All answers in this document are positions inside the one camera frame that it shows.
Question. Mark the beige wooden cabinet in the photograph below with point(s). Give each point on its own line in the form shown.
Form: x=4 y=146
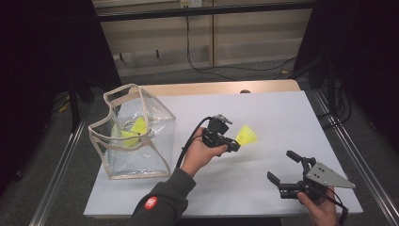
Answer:
x=251 y=28

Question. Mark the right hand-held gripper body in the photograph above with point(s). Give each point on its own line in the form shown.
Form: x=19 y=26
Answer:
x=331 y=178

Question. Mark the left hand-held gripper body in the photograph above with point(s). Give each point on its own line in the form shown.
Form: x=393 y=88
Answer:
x=216 y=128

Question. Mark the white table cover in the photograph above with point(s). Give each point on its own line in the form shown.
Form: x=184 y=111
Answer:
x=204 y=194

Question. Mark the dark round table grommet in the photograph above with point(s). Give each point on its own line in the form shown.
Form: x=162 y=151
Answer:
x=245 y=91

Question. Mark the person's left hand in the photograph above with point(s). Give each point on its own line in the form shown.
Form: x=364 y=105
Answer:
x=199 y=155

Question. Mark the clear bag with beige trim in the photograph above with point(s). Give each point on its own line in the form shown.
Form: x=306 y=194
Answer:
x=150 y=157

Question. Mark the white wall outlet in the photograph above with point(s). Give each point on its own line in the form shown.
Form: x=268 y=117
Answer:
x=196 y=3

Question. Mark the person's right hand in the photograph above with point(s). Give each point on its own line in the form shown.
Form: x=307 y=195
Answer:
x=320 y=212

